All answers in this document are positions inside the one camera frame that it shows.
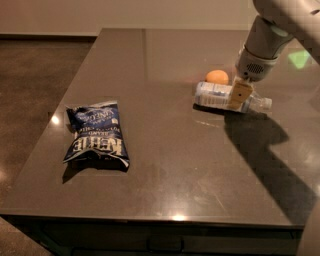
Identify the clear blue-label plastic bottle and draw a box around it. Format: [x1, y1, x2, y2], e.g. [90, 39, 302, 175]
[195, 82, 272, 113]

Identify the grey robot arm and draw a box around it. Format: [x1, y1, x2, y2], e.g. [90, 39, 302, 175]
[228, 0, 320, 110]

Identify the orange fruit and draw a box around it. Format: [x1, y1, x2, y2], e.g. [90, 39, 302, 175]
[205, 70, 229, 85]

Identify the blue Kettle chips bag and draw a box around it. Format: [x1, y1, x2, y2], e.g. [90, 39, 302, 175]
[63, 101, 130, 170]

